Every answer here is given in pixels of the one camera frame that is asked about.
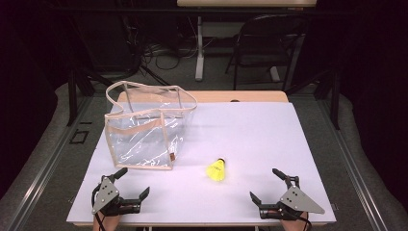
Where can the wooden table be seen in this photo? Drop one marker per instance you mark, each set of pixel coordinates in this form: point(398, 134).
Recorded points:
point(224, 96)

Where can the person's right hand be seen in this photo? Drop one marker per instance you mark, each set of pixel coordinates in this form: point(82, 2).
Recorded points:
point(293, 225)

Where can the white-legged background desk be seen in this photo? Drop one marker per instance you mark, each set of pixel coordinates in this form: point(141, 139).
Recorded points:
point(199, 48)

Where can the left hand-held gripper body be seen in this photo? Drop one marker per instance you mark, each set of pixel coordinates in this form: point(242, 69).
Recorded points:
point(107, 194)

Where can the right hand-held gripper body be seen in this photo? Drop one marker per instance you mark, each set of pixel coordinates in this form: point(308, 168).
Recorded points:
point(298, 200)

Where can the grey metal floor rail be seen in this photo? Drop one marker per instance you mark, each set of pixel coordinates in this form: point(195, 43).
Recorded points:
point(349, 160)
point(45, 166)

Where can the yellow shuttlecock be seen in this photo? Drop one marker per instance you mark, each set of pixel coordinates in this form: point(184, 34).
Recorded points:
point(216, 171)

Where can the clear plastic bag beige trim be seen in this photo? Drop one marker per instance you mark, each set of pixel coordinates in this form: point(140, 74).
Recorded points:
point(141, 144)

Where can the person's left hand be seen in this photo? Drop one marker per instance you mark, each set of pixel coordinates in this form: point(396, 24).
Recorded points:
point(107, 223)

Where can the black folding chair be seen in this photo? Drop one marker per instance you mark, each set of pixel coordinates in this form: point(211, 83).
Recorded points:
point(269, 48)

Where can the black metal stand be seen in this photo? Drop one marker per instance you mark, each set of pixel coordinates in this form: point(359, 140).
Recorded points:
point(335, 99)
point(72, 96)

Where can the white table board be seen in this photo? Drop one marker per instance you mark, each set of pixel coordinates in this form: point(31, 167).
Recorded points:
point(243, 141)

